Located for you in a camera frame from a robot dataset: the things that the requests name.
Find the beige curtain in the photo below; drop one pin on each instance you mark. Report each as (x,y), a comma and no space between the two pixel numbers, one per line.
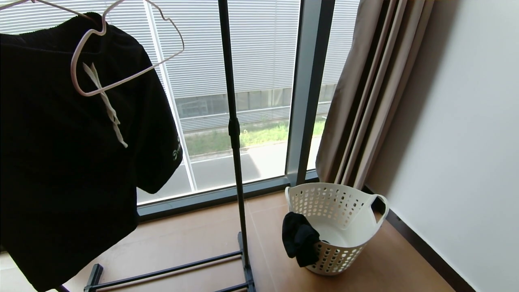
(365,81)

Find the black knitted garment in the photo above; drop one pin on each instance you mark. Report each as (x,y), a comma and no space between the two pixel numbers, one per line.
(61,162)

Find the black clothes rack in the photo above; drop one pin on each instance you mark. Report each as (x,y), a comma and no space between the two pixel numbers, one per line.
(235,162)

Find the white laundry basket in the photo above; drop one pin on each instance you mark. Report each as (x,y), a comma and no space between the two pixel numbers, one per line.
(344,211)

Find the window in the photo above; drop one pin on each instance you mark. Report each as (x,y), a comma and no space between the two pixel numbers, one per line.
(263,61)

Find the pink clothes hanger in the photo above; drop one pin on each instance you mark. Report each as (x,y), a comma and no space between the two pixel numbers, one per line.
(73,77)
(65,9)

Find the heap of clothes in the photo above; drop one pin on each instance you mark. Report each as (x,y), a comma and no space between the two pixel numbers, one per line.
(300,239)

